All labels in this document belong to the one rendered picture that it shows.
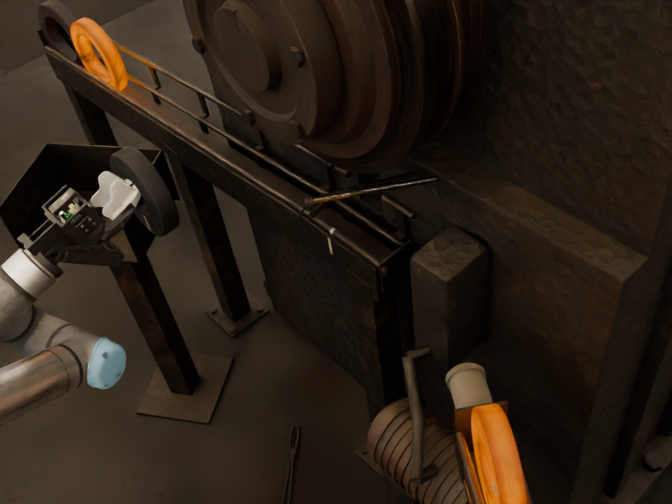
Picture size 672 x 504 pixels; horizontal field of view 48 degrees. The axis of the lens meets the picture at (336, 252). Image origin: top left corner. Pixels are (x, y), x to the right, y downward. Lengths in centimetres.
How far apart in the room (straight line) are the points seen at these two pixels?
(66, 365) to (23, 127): 204
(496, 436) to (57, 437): 137
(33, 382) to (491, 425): 64
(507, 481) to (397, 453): 34
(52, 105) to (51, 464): 161
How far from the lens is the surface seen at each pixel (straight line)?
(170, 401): 203
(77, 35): 199
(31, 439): 213
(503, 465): 97
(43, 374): 118
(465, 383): 112
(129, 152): 127
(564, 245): 106
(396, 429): 127
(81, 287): 241
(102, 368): 123
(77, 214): 122
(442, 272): 111
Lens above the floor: 163
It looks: 46 degrees down
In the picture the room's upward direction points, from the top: 9 degrees counter-clockwise
